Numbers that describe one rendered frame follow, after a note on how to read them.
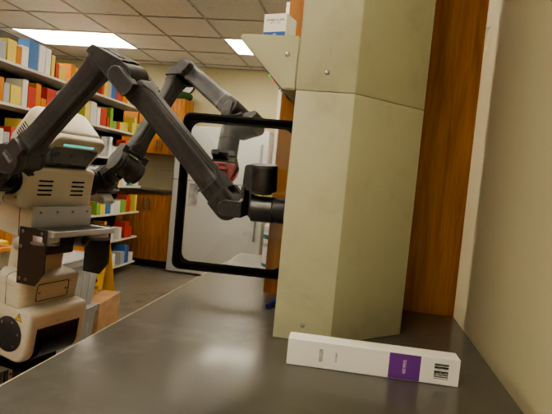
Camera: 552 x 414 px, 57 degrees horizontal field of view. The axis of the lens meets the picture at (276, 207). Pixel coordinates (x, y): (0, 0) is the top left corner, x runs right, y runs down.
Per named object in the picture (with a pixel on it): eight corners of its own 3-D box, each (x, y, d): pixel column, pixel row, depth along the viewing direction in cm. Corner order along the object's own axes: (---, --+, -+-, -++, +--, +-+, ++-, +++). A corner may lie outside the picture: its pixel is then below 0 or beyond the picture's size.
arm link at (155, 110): (130, 80, 122) (101, 76, 112) (144, 64, 120) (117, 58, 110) (239, 218, 119) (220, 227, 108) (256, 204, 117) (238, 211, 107)
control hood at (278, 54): (311, 114, 126) (315, 74, 125) (296, 89, 94) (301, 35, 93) (266, 111, 128) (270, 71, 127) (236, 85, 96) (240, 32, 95)
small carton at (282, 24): (294, 50, 104) (296, 20, 104) (284, 43, 100) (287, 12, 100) (272, 51, 106) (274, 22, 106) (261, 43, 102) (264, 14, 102)
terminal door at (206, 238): (289, 281, 127) (304, 121, 125) (171, 268, 129) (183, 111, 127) (289, 280, 128) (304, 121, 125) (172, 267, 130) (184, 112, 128)
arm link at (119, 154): (189, 76, 183) (168, 58, 176) (211, 75, 173) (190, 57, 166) (126, 182, 173) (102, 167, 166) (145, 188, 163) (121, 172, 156)
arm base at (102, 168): (107, 172, 180) (82, 171, 169) (122, 160, 177) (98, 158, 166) (117, 193, 178) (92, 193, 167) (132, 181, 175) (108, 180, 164)
